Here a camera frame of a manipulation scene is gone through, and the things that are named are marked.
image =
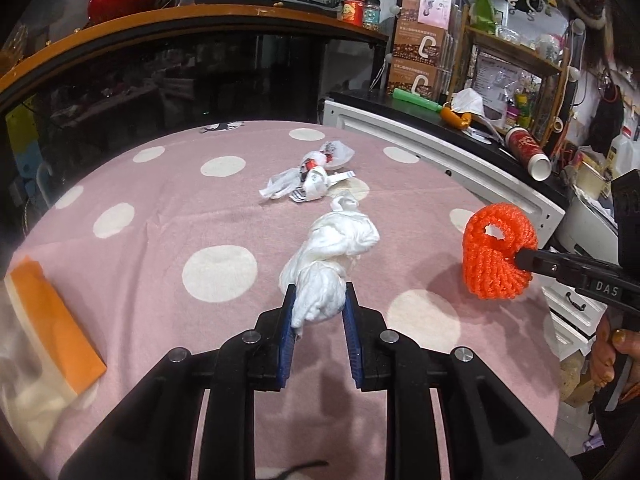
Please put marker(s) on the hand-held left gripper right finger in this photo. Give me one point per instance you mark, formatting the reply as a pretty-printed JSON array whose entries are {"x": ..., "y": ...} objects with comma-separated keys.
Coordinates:
[{"x": 352, "y": 337}]

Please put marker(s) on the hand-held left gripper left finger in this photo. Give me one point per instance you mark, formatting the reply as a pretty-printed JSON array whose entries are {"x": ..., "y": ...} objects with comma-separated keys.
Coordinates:
[{"x": 287, "y": 332}]

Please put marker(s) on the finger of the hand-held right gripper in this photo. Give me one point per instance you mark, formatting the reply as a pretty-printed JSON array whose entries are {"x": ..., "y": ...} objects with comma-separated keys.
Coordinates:
[{"x": 550, "y": 264}]

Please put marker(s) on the white cloth wad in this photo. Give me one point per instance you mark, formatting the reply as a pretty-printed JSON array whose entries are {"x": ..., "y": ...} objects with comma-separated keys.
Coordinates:
[{"x": 325, "y": 255}]

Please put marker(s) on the person's right hand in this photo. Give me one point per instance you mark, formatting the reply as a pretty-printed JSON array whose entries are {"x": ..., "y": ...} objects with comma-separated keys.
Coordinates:
[{"x": 627, "y": 355}]

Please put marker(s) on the white appliance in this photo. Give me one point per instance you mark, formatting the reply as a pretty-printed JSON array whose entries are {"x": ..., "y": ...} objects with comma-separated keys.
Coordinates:
[{"x": 585, "y": 225}]

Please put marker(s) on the white drawer unit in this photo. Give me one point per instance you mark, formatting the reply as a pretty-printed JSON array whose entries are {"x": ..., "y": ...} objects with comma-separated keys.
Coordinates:
[{"x": 567, "y": 315}]

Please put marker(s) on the white plastic jug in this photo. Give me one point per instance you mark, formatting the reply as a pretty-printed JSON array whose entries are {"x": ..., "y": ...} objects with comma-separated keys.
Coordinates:
[{"x": 625, "y": 155}]

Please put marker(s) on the red paper cup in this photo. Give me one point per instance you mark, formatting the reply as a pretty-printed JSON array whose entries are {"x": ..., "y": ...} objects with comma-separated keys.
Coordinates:
[{"x": 527, "y": 152}]

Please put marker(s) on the white cabinet with black top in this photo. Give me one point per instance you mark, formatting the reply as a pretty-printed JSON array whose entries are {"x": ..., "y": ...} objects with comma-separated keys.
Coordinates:
[{"x": 450, "y": 160}]

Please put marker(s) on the pink polka dot tablecloth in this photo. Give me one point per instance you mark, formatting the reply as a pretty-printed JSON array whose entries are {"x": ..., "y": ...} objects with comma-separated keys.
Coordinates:
[{"x": 175, "y": 220}]

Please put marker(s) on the crumpled white plastic bag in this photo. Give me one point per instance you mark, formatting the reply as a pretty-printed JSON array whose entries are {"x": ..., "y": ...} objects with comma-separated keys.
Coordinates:
[{"x": 315, "y": 175}]

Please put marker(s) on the yellow and green toy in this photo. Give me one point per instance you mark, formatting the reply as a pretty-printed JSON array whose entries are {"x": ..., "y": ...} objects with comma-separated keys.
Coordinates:
[{"x": 522, "y": 105}]

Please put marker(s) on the orange tool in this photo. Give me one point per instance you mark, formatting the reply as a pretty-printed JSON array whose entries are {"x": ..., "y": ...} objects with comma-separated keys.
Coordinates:
[{"x": 457, "y": 117}]

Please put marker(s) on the white face mask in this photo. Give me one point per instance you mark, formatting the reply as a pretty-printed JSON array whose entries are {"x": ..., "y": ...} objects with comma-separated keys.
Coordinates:
[{"x": 467, "y": 102}]

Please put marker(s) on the wooden shelf rack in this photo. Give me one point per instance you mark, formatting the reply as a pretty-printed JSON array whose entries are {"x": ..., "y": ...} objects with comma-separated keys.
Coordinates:
[{"x": 550, "y": 65}]

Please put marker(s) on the printed paper sheet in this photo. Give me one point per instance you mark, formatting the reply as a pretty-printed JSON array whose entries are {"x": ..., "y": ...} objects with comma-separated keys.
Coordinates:
[{"x": 492, "y": 77}]

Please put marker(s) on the brown coffee box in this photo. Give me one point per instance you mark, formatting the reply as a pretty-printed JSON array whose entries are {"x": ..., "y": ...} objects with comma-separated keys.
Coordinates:
[
  {"x": 420, "y": 45},
  {"x": 412, "y": 82}
]

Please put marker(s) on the orange and clear flat bag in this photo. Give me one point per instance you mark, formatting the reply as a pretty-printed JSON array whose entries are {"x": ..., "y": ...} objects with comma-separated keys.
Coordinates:
[{"x": 45, "y": 310}]

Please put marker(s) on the black cabinet with wooden top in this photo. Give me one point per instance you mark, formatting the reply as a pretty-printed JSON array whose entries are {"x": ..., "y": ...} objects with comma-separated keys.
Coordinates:
[{"x": 150, "y": 75}]

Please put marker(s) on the glass jar with blue label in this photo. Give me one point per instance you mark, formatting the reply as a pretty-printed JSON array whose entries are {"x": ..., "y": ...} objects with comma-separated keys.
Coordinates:
[{"x": 372, "y": 14}]

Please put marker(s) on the red tin can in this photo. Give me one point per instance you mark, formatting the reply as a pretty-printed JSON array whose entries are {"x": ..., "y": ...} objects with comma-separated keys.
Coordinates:
[{"x": 354, "y": 7}]

